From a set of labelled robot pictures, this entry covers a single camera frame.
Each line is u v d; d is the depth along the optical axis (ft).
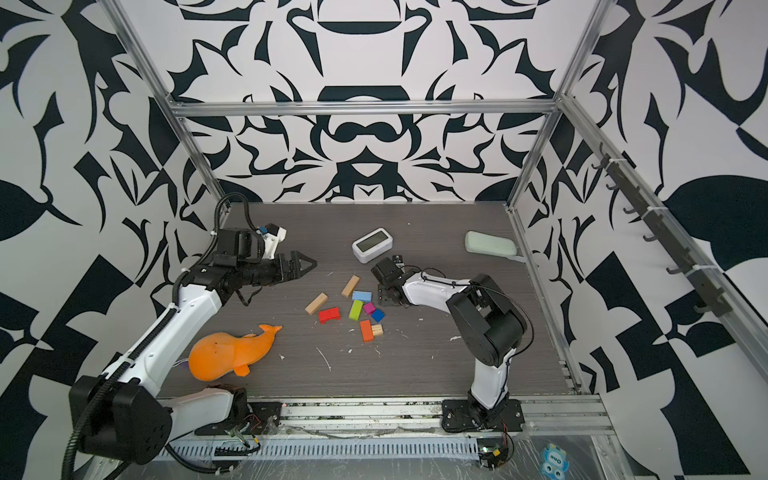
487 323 1.59
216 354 2.49
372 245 3.34
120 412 1.25
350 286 3.18
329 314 2.94
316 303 3.07
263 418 2.42
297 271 2.26
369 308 3.01
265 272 2.23
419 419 2.49
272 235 2.37
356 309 3.01
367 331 2.88
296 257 2.29
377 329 2.87
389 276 2.45
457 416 2.44
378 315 3.00
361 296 3.09
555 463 2.23
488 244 3.46
